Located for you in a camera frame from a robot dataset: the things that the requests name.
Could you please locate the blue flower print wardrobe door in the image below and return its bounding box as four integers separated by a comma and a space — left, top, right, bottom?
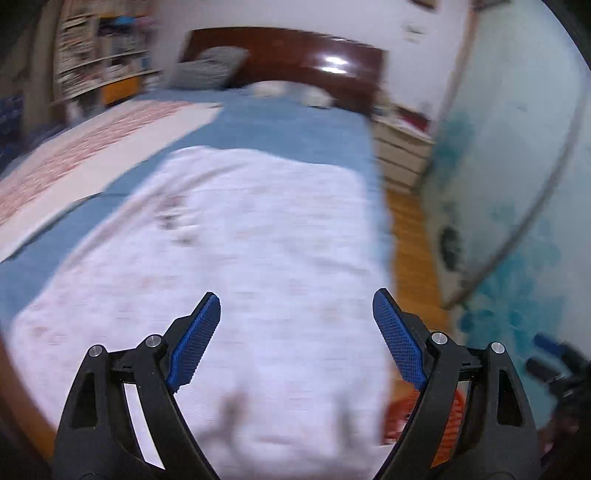
418, 4, 591, 370

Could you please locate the wooden bookshelf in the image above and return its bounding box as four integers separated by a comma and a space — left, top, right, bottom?
50, 13, 158, 108

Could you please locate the brown wooden bed frame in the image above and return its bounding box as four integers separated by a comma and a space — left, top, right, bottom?
0, 323, 61, 462

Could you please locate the small dark wrapper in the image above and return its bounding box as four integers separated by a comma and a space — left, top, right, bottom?
156, 198, 195, 246

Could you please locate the white quilted blanket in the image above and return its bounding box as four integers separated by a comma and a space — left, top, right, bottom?
9, 145, 393, 480

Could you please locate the white pillow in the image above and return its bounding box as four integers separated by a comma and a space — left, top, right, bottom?
244, 80, 334, 108

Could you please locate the blue storage crate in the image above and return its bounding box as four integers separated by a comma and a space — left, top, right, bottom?
0, 91, 25, 155

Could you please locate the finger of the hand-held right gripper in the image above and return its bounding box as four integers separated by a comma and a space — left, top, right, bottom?
532, 333, 581, 365
525, 357, 565, 386

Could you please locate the orange plastic basket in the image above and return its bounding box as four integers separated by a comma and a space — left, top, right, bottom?
385, 387, 468, 468

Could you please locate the cream nightstand with drawers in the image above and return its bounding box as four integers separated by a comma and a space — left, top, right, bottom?
373, 108, 435, 191

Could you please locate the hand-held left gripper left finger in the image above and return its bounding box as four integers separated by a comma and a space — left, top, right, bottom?
53, 292, 222, 480

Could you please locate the red item on nightstand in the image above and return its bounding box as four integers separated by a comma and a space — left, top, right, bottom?
398, 108, 434, 134

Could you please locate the grey striped pillow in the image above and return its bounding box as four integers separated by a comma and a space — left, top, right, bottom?
165, 46, 249, 92

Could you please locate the person's right hand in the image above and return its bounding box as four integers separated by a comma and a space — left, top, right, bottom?
539, 411, 583, 459

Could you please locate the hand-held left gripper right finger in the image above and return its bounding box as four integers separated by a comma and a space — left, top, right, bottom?
372, 288, 541, 480

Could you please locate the dark wardrobe door handle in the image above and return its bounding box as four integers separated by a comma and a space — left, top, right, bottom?
440, 227, 463, 269

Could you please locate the dark wooden bed headboard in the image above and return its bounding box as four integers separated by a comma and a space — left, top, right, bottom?
181, 28, 387, 117

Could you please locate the pink patterned white blanket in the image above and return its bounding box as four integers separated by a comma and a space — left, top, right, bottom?
0, 99, 225, 264

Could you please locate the blue bed sheet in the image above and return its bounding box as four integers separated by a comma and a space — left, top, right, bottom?
0, 88, 393, 319

